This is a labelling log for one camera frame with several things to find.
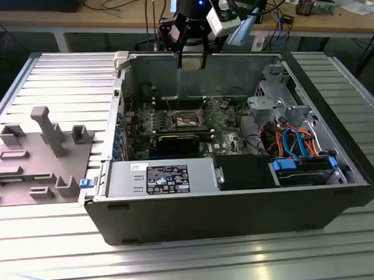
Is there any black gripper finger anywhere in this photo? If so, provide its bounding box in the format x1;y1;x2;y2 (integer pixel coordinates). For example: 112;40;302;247
199;24;225;69
158;17;193;71

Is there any silver CPU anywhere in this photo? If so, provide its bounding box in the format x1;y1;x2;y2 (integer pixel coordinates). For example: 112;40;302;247
182;57;204;72

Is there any CPU socket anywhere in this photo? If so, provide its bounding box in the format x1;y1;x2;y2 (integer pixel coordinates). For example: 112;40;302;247
168;108;208;131

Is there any pale grey case latch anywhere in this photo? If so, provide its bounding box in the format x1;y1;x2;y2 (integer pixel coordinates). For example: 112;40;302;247
112;50;131;71

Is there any wooden desk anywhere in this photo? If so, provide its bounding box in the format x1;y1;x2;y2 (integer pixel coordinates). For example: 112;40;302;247
0;0;374;51

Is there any grey perforated metal cage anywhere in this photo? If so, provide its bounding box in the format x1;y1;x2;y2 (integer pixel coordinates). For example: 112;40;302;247
253;62;294;98

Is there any silver metal disk bay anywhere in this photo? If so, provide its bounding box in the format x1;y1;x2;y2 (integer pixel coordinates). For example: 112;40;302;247
246;93;315;126

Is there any green motherboard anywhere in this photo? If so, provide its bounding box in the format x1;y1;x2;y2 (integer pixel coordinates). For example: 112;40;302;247
123;93;260;162

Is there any green RAM stick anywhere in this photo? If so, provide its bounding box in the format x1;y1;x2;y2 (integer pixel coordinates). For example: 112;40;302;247
155;128;215;139

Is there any black graphics card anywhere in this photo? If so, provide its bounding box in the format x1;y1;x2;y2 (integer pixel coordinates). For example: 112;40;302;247
155;134;218;157

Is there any grey metal part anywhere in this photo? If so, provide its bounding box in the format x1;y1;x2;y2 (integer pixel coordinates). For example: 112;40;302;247
313;0;337;16

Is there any black box on desk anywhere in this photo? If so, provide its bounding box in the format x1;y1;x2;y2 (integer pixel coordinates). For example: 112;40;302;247
0;0;84;17

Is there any hard disk in blue carrier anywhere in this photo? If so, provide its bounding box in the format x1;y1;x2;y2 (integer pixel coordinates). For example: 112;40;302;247
267;156;339;189

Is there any grey power supply unit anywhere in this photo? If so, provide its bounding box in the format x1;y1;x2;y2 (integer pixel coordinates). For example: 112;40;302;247
94;156;225;202

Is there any white paper sheet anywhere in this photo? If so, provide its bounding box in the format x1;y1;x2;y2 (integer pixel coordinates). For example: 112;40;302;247
339;0;374;17

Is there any black open PC case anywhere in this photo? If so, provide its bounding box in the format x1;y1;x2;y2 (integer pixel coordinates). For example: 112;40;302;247
72;40;374;248

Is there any grey plastic parts rack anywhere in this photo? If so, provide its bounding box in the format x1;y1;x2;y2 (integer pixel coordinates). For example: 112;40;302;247
0;103;99;207

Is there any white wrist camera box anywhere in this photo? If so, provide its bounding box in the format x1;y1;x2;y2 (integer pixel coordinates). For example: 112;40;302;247
205;0;243;39

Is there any blue wire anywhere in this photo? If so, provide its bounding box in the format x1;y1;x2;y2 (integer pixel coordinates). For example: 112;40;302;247
293;128;312;160
281;127;298;160

